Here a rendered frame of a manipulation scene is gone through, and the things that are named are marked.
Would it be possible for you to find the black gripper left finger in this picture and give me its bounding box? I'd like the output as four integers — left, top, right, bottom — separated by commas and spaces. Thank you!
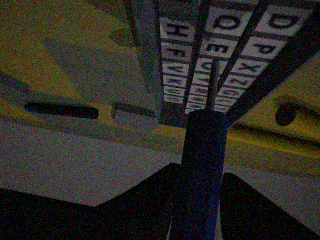
0, 163, 180, 240

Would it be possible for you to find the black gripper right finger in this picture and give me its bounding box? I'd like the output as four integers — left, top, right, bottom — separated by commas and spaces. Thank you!
220, 172, 320, 240

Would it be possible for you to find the keyboard with white letter keys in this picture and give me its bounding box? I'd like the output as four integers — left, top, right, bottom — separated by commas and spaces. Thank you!
130, 0, 320, 131

